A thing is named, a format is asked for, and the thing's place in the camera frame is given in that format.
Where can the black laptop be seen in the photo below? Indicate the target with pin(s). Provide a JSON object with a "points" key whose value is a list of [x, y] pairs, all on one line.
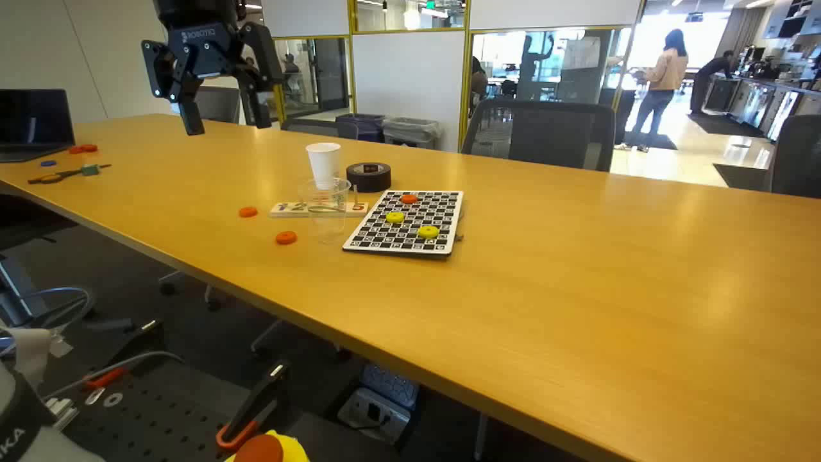
{"points": [[34, 118]]}

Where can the yellow red emergency stop button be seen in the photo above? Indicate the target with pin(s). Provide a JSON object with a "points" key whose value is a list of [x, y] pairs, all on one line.
{"points": [[271, 451]]}

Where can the yellow disc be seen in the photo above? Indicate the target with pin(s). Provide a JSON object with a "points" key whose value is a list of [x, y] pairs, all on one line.
{"points": [[393, 216], [427, 232]]}

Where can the red flat toy piece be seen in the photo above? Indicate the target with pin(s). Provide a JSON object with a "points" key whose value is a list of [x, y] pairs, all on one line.
{"points": [[82, 147]]}

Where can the person in dark clothes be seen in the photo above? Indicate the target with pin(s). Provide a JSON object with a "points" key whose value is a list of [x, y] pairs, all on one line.
{"points": [[715, 81]]}

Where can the black perforated plate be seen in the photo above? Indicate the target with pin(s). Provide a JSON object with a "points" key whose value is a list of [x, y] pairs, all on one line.
{"points": [[163, 419]]}

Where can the white paper cup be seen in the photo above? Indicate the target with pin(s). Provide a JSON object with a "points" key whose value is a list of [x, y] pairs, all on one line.
{"points": [[323, 164]]}

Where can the black orange clamp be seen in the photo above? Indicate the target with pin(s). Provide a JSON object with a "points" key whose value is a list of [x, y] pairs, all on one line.
{"points": [[252, 411]]}

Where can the dark bin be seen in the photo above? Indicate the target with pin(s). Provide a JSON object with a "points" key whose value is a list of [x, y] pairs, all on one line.
{"points": [[359, 126]]}

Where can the black white marker board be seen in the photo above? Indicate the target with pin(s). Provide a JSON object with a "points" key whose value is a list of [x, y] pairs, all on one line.
{"points": [[400, 245]]}

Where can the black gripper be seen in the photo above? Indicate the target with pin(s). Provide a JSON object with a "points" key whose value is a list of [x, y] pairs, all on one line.
{"points": [[208, 46]]}

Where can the person in beige top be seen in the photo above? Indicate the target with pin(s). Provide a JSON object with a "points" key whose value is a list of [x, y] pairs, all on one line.
{"points": [[662, 81]]}

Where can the black tape roll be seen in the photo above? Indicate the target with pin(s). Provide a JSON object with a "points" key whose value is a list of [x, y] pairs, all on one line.
{"points": [[367, 175]]}

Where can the wooden number peg board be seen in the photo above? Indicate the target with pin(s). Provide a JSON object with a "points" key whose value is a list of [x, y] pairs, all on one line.
{"points": [[298, 208]]}

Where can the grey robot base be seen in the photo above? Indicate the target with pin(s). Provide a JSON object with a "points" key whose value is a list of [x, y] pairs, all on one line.
{"points": [[34, 426]]}

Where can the orange disc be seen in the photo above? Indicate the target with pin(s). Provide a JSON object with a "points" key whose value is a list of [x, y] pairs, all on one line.
{"points": [[408, 198], [286, 236], [248, 211]]}

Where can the dark office chair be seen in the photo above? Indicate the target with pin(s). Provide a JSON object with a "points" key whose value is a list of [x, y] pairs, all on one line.
{"points": [[799, 157], [218, 103]]}

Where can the grey floor power box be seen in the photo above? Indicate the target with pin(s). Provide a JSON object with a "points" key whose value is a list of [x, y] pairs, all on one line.
{"points": [[373, 413]]}

